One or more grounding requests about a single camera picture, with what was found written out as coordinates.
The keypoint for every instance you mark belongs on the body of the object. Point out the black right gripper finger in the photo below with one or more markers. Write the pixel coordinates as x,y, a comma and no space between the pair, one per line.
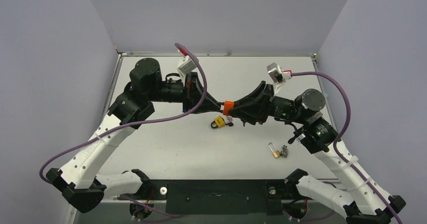
251,96
246,112

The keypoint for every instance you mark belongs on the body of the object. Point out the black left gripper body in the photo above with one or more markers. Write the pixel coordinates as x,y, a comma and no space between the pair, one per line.
191,92

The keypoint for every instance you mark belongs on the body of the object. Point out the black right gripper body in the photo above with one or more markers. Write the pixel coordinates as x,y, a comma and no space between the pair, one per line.
266,102

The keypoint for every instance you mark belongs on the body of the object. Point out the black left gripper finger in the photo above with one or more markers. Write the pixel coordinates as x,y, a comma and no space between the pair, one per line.
210,101
206,107

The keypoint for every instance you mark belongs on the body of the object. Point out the orange black padlock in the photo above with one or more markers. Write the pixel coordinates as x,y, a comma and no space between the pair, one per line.
227,107

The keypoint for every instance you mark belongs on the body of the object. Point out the yellow padlock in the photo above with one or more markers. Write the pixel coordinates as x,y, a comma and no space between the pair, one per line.
218,122

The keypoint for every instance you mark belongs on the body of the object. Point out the silver keys bunch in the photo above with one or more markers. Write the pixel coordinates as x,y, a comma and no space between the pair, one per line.
229,121

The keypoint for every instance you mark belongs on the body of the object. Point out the brass padlock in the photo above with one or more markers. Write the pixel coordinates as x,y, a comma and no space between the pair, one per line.
276,153

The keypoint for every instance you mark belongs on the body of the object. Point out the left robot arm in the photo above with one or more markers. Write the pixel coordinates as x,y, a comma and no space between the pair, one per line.
79,180

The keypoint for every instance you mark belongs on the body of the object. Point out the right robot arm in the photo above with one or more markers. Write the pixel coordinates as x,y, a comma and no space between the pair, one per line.
362,200

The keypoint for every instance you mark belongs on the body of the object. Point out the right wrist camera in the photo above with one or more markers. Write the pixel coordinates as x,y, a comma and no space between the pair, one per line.
278,75

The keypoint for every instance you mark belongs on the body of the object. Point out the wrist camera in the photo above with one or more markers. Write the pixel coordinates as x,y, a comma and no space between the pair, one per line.
278,75
185,66

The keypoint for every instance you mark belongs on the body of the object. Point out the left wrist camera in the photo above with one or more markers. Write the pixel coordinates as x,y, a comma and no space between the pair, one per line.
185,66

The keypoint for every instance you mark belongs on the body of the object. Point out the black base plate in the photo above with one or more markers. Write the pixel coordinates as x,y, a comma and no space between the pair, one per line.
191,197

